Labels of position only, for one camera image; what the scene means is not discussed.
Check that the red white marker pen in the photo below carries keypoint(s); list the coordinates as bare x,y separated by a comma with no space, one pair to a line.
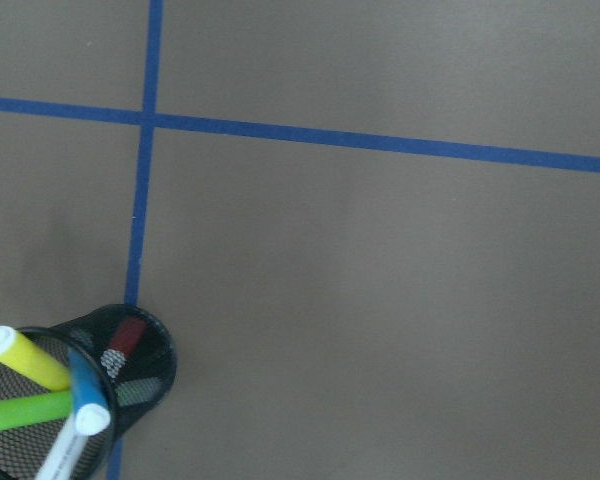
69,444

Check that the blue highlighter pen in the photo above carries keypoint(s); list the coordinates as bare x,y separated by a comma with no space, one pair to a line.
90,407

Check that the yellow highlighter pen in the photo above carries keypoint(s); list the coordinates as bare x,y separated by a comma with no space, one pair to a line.
23,356

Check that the green highlighter pen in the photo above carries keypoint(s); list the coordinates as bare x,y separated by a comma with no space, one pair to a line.
31,410

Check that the black mesh pen cup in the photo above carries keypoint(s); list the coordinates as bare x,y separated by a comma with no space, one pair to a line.
142,384

